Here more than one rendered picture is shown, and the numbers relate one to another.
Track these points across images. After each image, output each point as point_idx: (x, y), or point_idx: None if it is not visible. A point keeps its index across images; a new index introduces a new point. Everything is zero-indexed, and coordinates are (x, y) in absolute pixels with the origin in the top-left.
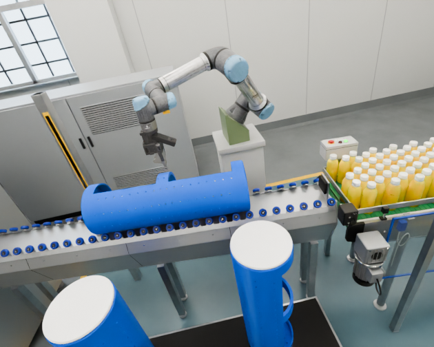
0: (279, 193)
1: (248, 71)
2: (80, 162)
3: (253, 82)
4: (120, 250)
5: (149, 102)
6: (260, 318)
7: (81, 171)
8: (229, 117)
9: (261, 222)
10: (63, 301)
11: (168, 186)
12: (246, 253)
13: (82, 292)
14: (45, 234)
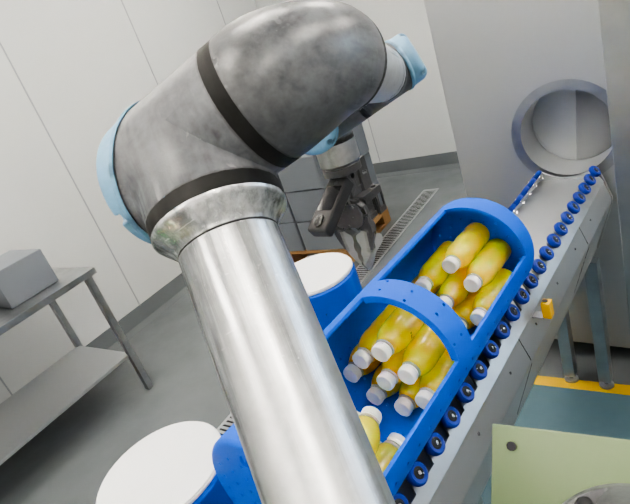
0: None
1: (124, 226)
2: (628, 160)
3: (211, 351)
4: None
5: None
6: None
7: (615, 180)
8: (501, 457)
9: (183, 499)
10: (330, 261)
11: (351, 302)
12: (171, 437)
13: (325, 272)
14: (550, 227)
